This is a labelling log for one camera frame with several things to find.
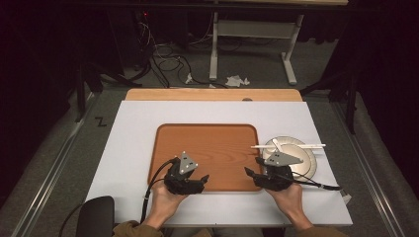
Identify wooden table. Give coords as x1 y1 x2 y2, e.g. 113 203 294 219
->
125 87 303 103

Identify crumpled white paper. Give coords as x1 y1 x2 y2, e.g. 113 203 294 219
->
224 74 251 89

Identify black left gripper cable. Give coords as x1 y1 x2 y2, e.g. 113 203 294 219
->
139 157 180 225

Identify tangle of floor cables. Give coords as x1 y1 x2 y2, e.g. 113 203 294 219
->
132 19 228 89

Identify cream round plate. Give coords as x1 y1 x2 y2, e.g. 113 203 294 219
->
261 135 318 183

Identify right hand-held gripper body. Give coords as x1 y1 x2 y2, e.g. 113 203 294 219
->
255 149 304 193

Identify person's left hand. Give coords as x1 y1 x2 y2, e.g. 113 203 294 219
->
143 179 190 230

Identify white spoon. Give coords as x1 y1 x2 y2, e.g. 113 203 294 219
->
271 137 285 155

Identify white desk frame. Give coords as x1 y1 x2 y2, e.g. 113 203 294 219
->
209 12 305 86

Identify person's right hand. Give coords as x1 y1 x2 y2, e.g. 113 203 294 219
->
265 182 314 232

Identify metal floor rail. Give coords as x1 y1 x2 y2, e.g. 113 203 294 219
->
11 93 102 237
330 101 408 237

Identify black chair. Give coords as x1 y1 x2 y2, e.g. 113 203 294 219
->
75 196 116 237

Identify brown wooden tray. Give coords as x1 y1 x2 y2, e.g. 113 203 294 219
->
147 122 264 193

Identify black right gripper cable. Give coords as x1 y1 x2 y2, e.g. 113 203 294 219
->
291 170 344 192

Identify white table board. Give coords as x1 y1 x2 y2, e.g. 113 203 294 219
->
85 100 354 228

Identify white chopsticks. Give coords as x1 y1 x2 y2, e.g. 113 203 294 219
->
250 142 327 150

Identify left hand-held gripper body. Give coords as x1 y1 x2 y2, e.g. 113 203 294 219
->
163 151 206 196

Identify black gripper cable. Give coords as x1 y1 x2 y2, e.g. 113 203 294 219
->
139 157 180 225
291 170 344 192

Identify black metal stand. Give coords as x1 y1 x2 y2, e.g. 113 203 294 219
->
298 70 360 135
74 60 143 123

